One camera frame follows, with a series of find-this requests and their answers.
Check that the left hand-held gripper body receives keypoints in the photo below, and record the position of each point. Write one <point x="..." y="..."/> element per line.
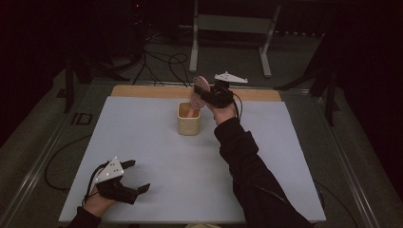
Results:
<point x="111" y="177"/>

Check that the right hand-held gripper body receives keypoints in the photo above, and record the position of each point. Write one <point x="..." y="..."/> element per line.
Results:
<point x="220" y="95"/>

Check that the pink hairbrush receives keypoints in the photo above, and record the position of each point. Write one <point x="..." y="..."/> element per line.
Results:
<point x="202" y="83"/>

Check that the cream square cup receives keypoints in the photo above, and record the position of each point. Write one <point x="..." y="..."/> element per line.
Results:
<point x="188" y="126"/>

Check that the person's right hand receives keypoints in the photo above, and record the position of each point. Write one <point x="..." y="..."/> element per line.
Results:
<point x="223" y="114"/>

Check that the person's left hand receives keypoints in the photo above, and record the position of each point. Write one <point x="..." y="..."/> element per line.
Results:
<point x="96" y="204"/>

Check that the pale grey table mat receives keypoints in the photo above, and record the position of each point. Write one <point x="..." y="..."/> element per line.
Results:
<point x="177" y="177"/>

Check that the white metal stand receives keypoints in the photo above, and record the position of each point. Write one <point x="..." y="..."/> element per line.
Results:
<point x="234" y="23"/>

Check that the dark metal stand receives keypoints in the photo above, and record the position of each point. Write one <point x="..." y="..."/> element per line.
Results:
<point x="331" y="95"/>
<point x="69" y="85"/>

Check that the metal floor rail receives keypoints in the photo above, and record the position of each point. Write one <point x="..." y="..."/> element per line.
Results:
<point x="348" y="171"/>
<point x="31" y="177"/>

